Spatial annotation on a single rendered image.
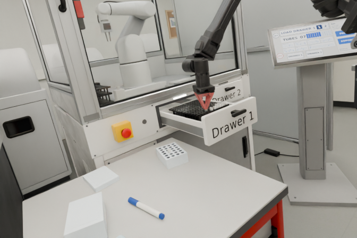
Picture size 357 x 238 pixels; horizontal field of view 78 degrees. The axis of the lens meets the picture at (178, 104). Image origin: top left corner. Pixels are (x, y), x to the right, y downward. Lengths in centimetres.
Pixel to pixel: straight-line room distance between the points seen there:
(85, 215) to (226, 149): 99
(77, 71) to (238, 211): 71
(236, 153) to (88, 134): 95
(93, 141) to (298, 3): 209
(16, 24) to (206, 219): 389
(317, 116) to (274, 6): 120
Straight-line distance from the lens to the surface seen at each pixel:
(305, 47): 169
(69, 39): 92
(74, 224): 64
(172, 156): 82
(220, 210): 63
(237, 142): 150
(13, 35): 412
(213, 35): 89
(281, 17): 250
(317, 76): 178
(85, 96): 92
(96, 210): 65
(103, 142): 97
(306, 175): 204
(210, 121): 79
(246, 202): 65
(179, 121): 94
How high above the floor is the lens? 117
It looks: 14 degrees down
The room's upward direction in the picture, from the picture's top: 10 degrees counter-clockwise
